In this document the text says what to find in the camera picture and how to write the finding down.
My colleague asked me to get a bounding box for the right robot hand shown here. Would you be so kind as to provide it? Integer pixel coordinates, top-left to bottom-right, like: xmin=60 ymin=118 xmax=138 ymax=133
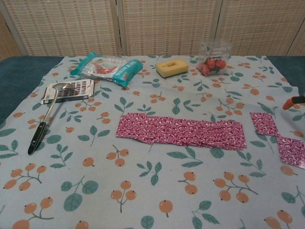
xmin=282 ymin=94 xmax=305 ymax=111

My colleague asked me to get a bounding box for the maroon patterned diamond tile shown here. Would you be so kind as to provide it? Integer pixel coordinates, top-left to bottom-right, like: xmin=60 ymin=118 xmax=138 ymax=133
xmin=249 ymin=111 xmax=282 ymax=138
xmin=276 ymin=136 xmax=305 ymax=169

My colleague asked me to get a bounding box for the flattened printed card box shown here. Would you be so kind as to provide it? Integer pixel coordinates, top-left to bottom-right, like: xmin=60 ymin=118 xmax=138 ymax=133
xmin=40 ymin=79 xmax=95 ymax=105

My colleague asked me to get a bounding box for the woven folding screen panel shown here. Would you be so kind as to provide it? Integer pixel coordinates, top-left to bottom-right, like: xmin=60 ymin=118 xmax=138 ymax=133
xmin=116 ymin=0 xmax=226 ymax=57
xmin=0 ymin=0 xmax=122 ymax=60
xmin=218 ymin=0 xmax=305 ymax=58

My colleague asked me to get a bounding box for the red toy tomato bunch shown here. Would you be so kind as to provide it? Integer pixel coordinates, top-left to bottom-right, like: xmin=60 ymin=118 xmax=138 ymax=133
xmin=197 ymin=60 xmax=226 ymax=76

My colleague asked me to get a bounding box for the pink patterned folded cloth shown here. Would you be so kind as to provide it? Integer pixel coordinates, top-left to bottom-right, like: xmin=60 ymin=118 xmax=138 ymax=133
xmin=115 ymin=112 xmax=246 ymax=152

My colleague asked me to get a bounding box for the yellow sponge with dark base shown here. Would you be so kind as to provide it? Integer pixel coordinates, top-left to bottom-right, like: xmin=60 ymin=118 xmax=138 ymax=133
xmin=155 ymin=60 xmax=190 ymax=79

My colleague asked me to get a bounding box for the light blue fruit-print tablecloth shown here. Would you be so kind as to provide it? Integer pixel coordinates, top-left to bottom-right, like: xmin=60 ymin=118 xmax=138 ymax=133
xmin=0 ymin=54 xmax=305 ymax=229

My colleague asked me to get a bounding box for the teal and clear snack bag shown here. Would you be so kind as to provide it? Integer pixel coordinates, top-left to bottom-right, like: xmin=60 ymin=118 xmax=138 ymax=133
xmin=70 ymin=52 xmax=143 ymax=88

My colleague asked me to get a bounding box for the steel ladle with black handle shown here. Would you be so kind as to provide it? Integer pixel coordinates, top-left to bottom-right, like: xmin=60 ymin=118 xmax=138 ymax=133
xmin=27 ymin=83 xmax=75 ymax=156

